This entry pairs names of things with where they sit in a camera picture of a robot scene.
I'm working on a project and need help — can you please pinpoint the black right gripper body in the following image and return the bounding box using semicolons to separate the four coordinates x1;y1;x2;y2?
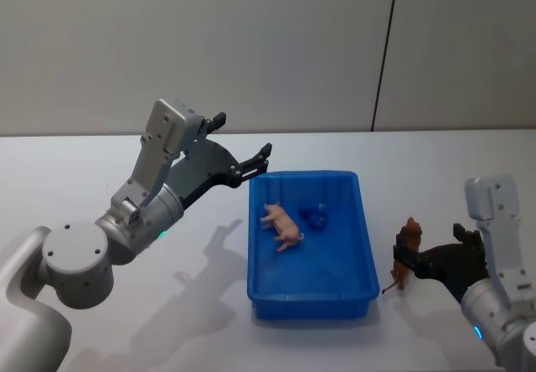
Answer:
420;242;490;305

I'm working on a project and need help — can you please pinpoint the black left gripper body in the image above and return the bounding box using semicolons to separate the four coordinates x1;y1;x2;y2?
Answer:
166;137;243;213

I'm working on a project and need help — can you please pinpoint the brown toy lion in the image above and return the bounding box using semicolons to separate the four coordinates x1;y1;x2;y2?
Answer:
380;215;423;296

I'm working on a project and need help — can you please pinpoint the pink toy pig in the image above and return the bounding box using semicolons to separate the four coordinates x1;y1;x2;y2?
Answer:
259;202;305;253

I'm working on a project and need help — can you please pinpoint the small blue toy animal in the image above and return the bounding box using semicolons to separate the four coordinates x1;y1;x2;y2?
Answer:
297;203;329;232

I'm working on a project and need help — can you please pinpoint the blue plastic bin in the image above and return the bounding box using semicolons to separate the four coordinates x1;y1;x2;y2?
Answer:
246;170;381;321

